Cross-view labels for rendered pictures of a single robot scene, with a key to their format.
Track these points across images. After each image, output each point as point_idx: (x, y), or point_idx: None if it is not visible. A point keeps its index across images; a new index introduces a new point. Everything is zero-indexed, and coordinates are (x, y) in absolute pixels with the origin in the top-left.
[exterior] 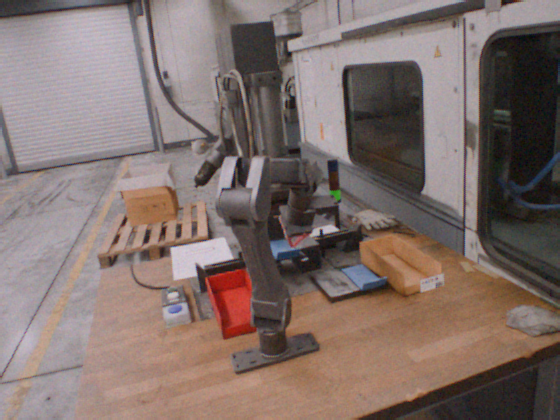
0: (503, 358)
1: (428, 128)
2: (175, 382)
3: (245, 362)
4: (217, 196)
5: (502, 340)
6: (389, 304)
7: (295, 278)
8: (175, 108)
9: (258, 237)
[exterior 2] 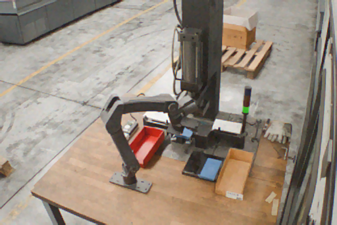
0: None
1: None
2: (90, 170)
3: (115, 179)
4: (101, 111)
5: None
6: (203, 193)
7: (187, 148)
8: (178, 19)
9: (112, 137)
